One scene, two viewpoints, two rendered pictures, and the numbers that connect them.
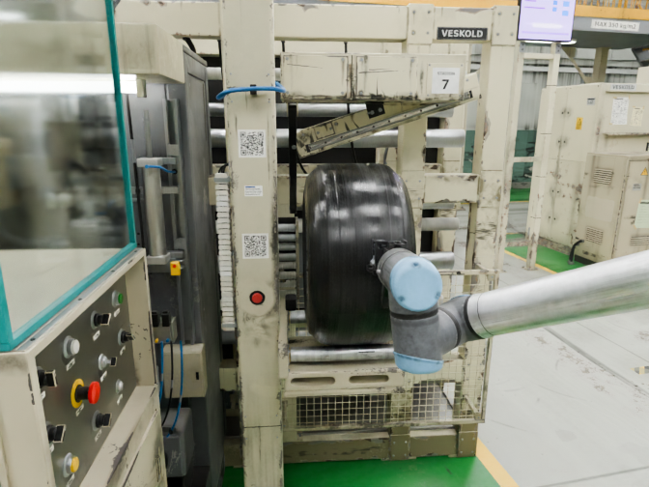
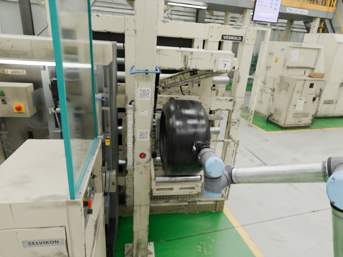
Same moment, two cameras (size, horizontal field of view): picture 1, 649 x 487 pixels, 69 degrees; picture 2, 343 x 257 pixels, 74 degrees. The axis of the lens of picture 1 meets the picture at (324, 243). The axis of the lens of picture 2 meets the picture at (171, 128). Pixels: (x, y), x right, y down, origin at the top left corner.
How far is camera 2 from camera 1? 0.34 m
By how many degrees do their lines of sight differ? 9
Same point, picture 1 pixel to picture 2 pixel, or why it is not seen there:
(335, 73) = (178, 58)
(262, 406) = (142, 197)
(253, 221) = (143, 125)
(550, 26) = (268, 15)
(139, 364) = (96, 184)
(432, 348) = (218, 189)
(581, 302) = (273, 178)
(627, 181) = (294, 89)
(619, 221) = (289, 107)
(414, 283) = (215, 167)
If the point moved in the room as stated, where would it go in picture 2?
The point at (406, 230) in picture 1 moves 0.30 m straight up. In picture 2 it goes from (206, 133) to (213, 87)
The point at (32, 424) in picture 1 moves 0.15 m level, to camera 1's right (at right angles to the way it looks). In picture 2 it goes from (80, 223) to (120, 223)
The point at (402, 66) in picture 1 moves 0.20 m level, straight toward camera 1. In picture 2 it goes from (207, 57) to (209, 58)
